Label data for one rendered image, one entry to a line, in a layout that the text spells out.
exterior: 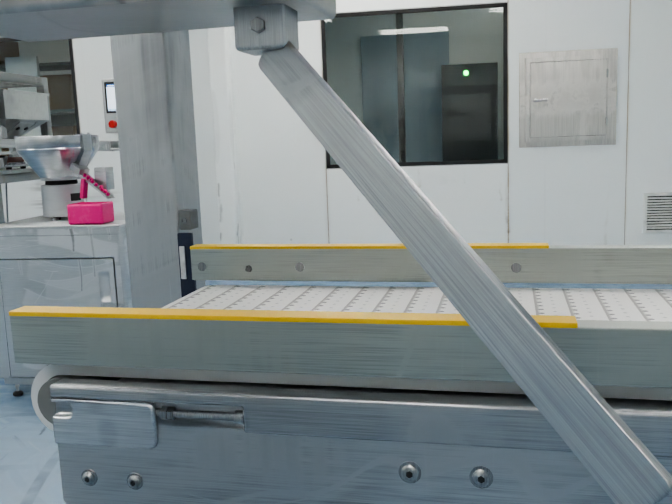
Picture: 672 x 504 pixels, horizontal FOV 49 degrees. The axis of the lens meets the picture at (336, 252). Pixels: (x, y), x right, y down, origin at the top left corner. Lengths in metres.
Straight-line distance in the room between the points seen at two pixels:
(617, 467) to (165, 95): 0.57
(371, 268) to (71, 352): 0.30
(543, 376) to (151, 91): 0.54
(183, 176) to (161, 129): 0.05
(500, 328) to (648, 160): 5.53
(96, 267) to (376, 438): 2.82
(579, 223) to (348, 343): 5.38
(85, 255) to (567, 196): 3.70
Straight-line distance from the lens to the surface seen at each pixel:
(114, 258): 3.17
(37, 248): 3.32
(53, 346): 0.49
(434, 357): 0.41
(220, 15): 0.45
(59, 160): 3.46
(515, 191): 5.68
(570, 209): 5.75
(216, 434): 0.46
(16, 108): 4.40
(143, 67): 0.76
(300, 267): 0.69
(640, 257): 0.68
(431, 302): 0.61
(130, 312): 0.46
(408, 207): 0.35
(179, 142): 0.76
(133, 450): 0.49
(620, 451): 0.31
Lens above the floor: 1.08
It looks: 9 degrees down
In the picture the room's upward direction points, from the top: 2 degrees counter-clockwise
